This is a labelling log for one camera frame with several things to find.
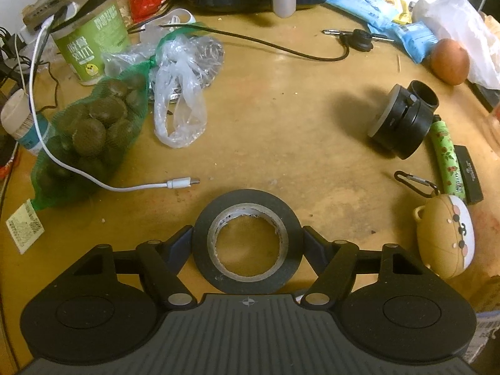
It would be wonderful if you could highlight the thin black cable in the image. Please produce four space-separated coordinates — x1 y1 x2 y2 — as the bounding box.
158 23 351 62

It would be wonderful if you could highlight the silver carabiner clip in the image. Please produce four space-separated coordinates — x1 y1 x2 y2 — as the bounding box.
394 171 440 198

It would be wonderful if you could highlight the brown onion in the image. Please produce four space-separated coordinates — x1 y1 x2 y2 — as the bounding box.
430 38 471 86

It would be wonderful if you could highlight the green floral tube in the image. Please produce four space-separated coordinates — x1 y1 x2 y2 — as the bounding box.
430 121 467 198

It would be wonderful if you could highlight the white charging cable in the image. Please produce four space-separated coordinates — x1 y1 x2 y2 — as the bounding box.
29 16 201 193

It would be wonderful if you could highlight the yellow snack packet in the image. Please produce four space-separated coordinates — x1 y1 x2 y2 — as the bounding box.
375 0 415 25

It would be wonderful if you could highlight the clear crumpled plastic bag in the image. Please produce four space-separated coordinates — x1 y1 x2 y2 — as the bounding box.
102 34 226 149

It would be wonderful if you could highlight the thin metal rod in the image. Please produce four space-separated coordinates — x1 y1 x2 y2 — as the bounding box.
322 28 392 41

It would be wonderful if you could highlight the black caster wheel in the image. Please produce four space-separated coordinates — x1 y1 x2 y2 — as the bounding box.
367 80 441 160

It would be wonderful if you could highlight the smartphone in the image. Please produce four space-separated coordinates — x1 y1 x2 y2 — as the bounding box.
21 0 103 29

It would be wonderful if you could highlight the large blue snack packet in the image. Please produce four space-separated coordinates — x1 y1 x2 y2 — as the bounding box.
326 0 403 35

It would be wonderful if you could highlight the black round puck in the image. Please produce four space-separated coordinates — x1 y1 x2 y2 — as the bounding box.
340 29 373 52

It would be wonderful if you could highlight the paper tag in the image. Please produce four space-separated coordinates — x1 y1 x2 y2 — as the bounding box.
6 199 46 254

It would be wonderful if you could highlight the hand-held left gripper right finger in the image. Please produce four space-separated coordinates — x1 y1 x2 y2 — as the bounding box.
302 226 435 308

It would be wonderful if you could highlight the tan earbud case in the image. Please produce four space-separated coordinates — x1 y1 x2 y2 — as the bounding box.
413 194 476 280

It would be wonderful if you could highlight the small black box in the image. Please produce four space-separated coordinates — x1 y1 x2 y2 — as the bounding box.
453 144 484 205

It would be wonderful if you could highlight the green net bag of chestnuts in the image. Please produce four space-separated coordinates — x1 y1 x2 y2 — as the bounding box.
30 72 157 211

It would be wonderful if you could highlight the white bottle with blue label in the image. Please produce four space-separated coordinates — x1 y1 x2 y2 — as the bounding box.
0 89 54 156

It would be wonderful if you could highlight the white plastic bag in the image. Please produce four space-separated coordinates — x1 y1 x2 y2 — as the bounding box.
413 0 500 91

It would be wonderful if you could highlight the green label canister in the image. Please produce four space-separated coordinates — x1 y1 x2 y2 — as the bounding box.
51 0 131 86

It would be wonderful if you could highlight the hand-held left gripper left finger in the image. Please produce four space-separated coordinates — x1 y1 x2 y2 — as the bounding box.
58 225 198 310

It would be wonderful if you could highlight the black tape roll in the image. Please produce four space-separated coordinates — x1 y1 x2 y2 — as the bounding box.
193 188 303 295

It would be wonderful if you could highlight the small blue snack packet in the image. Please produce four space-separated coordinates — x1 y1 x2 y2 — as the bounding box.
391 21 441 65

